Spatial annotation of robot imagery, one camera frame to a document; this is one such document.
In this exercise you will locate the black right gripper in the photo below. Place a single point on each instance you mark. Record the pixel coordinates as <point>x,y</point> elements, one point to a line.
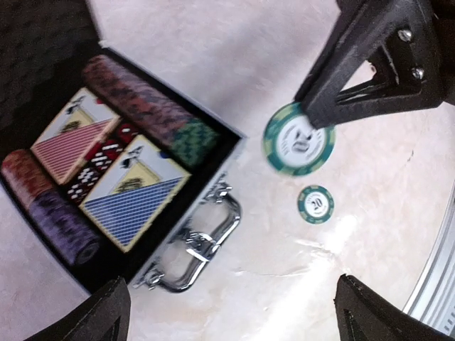
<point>400,40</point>

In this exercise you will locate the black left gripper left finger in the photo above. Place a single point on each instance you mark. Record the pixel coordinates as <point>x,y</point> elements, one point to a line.
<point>105,315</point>

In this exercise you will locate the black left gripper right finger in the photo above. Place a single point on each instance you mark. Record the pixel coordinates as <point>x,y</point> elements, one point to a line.
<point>362,314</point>

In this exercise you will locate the blue playing card deck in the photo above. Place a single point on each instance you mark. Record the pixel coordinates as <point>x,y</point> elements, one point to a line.
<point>133,192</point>

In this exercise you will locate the green chip stack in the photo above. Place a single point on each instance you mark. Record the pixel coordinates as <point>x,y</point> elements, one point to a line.
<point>315,204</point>

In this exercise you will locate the single green poker chip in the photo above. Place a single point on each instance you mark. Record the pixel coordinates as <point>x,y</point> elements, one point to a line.
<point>292,146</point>

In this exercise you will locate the aluminium poker case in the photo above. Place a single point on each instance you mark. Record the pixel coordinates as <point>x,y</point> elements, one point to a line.
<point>45,45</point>

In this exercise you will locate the red playing card deck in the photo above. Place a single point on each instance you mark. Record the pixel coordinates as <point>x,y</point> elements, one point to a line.
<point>80,124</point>

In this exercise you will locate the green chip group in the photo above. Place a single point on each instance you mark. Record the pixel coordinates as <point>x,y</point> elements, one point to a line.
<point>193,141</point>

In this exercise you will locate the left poker chip row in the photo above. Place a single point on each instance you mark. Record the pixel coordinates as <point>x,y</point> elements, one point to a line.
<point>60,222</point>

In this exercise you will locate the poker chip row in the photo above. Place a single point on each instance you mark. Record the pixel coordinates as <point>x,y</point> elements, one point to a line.
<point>60,222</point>
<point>147,107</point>

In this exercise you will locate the red dice row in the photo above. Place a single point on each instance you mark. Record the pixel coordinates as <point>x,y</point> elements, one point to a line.
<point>98,160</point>

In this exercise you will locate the right poker chip row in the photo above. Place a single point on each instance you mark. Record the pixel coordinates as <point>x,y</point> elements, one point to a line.
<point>147,107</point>

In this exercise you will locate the front aluminium rail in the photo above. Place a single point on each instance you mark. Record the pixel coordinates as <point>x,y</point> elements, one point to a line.
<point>432,300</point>

